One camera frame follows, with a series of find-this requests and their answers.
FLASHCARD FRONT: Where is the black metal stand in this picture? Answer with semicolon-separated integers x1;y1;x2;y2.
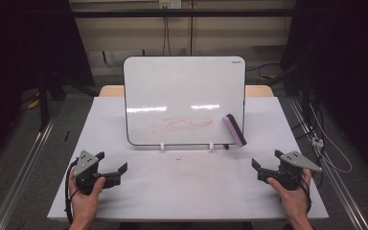
36;71;67;132

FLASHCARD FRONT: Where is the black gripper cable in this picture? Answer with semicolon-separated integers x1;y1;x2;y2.
299;176;313;216
63;158;79;225

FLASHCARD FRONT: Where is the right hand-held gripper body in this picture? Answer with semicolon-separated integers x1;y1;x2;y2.
257;150;323;192

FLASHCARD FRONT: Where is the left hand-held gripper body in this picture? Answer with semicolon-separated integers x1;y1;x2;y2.
73;149;122;196

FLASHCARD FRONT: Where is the brown hanging cable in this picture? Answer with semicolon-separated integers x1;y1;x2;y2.
189;0;195;57

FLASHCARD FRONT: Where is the black hanging cable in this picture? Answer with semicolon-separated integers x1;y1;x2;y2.
162;16;172;57

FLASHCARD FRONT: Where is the person's left hand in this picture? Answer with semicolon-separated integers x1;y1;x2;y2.
68;167;107;224

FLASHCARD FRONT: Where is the black horizontal metal bar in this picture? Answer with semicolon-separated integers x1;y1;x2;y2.
71;8;299;19

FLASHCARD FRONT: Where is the white floor cable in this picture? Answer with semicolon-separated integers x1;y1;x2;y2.
309;103;354;174

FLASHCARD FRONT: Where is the black curtain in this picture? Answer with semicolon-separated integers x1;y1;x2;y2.
279;0;368;185
0;0;96;173

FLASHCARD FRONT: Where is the white wall socket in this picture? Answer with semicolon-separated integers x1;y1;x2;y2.
158;0;183;10

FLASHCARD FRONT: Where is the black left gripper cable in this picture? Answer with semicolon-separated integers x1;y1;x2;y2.
63;158;79;225

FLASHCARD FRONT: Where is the white dry-erase whiteboard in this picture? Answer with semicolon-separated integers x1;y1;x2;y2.
123;56;247;148

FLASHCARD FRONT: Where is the person's right hand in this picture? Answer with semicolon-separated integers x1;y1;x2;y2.
266;168;312;222

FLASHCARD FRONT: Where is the aluminium floor rail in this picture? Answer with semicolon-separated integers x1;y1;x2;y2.
287;96;368;230
0;117;58;230

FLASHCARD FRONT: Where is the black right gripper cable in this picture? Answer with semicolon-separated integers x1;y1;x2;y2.
299;176;313;216

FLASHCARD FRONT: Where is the purple and black eraser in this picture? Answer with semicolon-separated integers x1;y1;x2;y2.
221;113;248;149

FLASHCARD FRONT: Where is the black floor cable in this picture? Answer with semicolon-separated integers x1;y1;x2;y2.
245;62;282;74

